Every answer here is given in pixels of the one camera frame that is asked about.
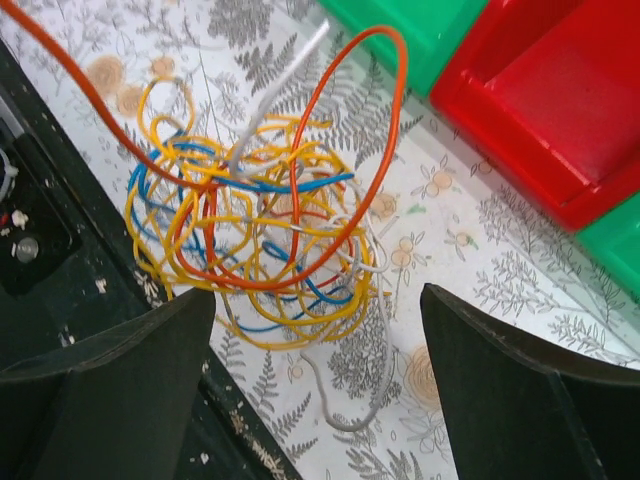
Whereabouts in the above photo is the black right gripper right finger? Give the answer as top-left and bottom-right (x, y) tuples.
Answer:
(420, 283), (639, 479)

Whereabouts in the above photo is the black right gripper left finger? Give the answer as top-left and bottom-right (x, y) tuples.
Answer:
(1, 289), (216, 479)

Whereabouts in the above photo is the yellow cable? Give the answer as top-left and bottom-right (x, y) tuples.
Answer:
(123, 77), (376, 351)

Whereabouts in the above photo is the orange cable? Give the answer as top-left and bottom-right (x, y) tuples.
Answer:
(7, 0), (409, 294)

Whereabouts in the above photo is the right green plastic bin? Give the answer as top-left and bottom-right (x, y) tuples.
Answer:
(576, 193), (640, 297)

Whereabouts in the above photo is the green plastic bin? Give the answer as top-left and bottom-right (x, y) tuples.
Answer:
(319, 0), (488, 97)
(576, 193), (640, 297)

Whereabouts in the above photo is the red plastic bin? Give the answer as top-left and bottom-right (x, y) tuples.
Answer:
(430, 1), (639, 231)

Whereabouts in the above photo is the left green plastic bin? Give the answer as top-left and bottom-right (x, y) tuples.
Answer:
(319, 0), (488, 97)

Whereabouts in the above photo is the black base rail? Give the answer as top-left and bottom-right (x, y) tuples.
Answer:
(1, 49), (297, 479)

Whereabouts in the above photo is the blue cable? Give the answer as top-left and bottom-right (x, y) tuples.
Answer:
(127, 142), (366, 334)

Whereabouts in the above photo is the white cable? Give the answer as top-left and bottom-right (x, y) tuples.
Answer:
(227, 19), (396, 434)

